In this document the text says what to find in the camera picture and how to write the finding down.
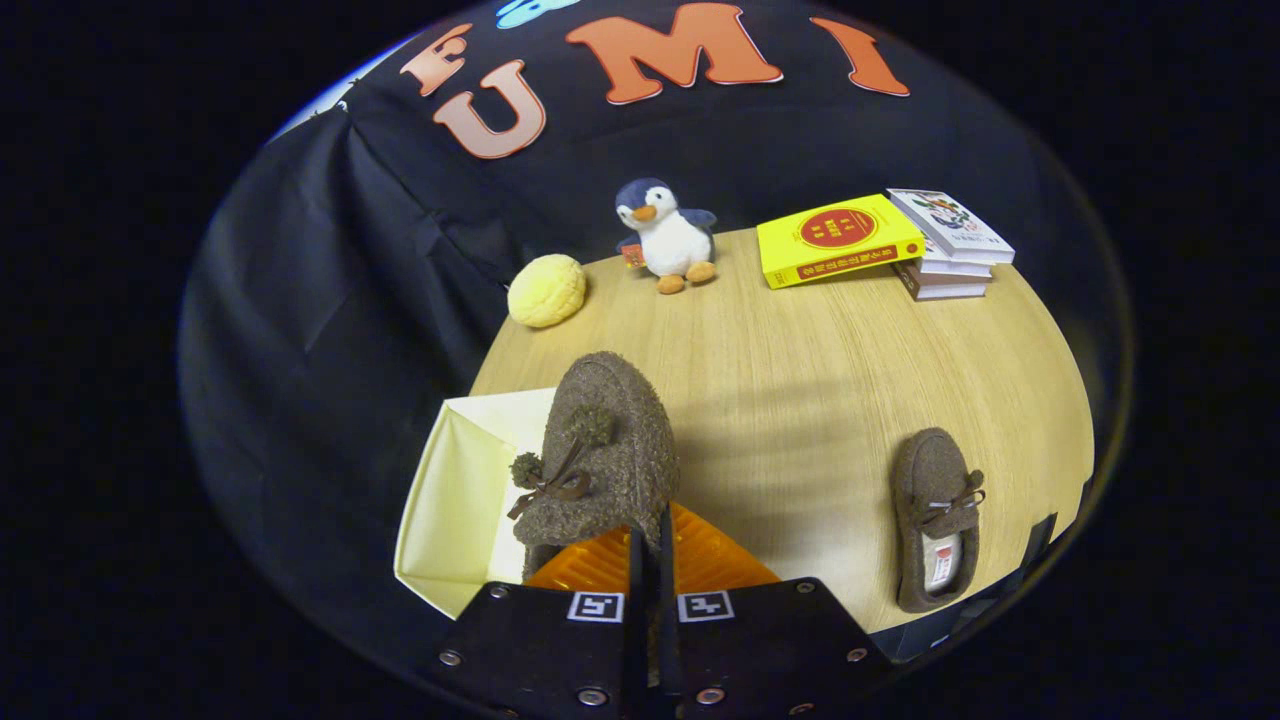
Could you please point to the black plastic bracket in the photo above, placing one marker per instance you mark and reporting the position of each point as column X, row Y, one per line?
column 1042, row 540

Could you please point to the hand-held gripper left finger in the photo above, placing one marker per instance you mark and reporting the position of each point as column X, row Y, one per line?
column 637, row 640

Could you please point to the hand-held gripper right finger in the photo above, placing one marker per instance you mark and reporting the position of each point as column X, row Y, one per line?
column 672, row 640

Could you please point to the brown-spined book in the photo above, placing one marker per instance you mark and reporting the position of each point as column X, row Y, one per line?
column 945, row 288

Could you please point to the yellow round plush bun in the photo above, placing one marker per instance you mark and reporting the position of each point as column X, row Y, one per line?
column 545, row 290

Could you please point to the cream fabric storage box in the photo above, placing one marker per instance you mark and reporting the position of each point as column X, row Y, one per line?
column 460, row 500

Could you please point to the penguin plush toy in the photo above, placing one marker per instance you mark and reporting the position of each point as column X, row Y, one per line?
column 670, row 240

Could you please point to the brown fuzzy shoe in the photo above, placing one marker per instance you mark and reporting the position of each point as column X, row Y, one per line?
column 925, row 480
column 620, row 450

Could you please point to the white illustrated book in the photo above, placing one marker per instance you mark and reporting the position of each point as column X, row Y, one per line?
column 950, row 225

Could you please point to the yellow book with red circle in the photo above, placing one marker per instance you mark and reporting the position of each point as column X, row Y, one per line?
column 840, row 240

